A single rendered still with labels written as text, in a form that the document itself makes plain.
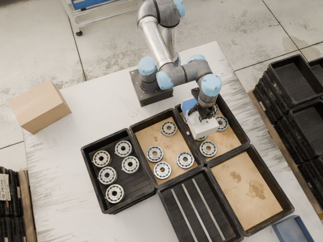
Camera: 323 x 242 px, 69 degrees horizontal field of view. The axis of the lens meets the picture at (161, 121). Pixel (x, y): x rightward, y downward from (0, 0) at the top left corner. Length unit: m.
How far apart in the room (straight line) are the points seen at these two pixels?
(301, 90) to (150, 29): 1.52
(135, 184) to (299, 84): 1.59
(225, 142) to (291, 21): 2.29
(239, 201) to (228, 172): 0.17
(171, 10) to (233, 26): 2.06
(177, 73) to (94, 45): 2.20
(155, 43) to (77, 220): 1.13
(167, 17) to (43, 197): 1.29
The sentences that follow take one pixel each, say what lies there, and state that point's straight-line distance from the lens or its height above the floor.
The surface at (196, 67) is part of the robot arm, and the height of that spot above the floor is 1.44.
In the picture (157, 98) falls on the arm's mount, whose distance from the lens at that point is 1.69.
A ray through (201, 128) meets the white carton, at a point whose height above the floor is 1.13.
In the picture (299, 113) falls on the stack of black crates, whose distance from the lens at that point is 2.31.
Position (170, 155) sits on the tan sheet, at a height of 0.83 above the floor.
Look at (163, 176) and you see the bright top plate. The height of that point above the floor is 0.86.
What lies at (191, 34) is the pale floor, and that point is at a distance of 3.05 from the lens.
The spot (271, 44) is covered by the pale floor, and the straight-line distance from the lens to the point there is 3.16.
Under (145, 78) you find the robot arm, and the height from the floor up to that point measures 0.94.
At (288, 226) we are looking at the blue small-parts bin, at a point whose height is 0.70.
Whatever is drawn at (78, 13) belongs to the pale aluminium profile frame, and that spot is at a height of 0.30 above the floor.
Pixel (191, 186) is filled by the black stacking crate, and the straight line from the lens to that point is 1.42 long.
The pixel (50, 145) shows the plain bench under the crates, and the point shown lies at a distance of 1.79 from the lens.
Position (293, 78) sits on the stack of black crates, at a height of 0.49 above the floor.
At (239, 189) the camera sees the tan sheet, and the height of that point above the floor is 0.83.
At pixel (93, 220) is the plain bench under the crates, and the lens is 1.59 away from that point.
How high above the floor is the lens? 2.23
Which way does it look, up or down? 67 degrees down
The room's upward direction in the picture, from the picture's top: 5 degrees counter-clockwise
